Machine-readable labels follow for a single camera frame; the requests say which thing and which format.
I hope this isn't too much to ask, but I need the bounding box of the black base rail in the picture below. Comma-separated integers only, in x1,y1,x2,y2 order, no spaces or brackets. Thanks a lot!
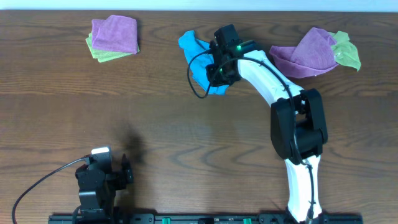
48,212,364,224

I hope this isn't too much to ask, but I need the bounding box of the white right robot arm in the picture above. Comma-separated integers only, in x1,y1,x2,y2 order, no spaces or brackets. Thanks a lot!
206,24,328,223

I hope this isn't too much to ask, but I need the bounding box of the folded purple cloth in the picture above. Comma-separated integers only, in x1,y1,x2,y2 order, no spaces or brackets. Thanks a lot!
91,15,138,54

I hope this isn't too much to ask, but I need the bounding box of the crumpled green cloth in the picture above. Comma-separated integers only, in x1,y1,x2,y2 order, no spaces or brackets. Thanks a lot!
329,31,361,72

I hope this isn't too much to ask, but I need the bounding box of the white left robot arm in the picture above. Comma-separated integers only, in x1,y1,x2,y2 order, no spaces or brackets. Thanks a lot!
72,152,134,223

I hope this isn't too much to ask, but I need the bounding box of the crumpled purple cloth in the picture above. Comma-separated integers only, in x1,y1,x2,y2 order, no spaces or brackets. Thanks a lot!
270,27,338,78

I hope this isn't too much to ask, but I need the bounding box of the blue microfiber cloth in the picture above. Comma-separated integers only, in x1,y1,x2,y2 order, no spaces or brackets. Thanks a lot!
178,30,228,95

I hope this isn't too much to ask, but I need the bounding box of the folded green cloth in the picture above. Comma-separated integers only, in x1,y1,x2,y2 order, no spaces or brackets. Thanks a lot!
86,30,139,63

